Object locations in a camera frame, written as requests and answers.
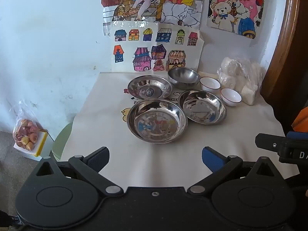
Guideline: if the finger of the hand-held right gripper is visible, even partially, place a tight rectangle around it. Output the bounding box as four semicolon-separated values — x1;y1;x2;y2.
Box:
255;133;288;152

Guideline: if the stainless steel bowl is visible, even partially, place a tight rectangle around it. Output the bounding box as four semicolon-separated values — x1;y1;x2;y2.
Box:
167;67;201;89

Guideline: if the stainless steel plate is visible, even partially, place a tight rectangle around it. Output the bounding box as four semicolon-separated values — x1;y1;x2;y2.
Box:
127;75;173;100
127;99;188;144
177;90;227;125

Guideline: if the yellow and white box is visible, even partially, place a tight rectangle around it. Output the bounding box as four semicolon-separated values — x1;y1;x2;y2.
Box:
13;130;49;162

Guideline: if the white printed tablecloth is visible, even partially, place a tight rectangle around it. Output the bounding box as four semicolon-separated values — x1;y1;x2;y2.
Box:
59;72;300;191

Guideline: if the white red-rimmed bowl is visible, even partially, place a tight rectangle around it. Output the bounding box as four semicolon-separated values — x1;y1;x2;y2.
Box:
220;88;242;107
200;76;221;93

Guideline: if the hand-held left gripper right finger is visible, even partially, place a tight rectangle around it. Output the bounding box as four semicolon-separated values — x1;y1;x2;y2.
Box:
189;146;286;194

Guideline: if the teddy bear drawing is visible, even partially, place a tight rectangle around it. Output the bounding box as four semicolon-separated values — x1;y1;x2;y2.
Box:
207;0;264;40

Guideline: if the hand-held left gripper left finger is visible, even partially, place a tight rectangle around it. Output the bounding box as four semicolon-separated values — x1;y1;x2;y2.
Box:
36;146;123;194

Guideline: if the pale green stool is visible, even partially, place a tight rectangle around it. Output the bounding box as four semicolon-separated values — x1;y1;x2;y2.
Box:
52;123;74;162

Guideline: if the bag of red fruit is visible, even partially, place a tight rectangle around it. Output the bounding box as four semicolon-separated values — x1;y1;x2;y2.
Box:
13;101;45;153

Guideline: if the clear bag of white buns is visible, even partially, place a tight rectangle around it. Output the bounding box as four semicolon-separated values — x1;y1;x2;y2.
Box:
217;56;264;106

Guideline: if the colourful houses drawing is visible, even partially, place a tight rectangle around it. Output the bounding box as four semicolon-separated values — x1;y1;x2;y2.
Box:
109;20;205;74

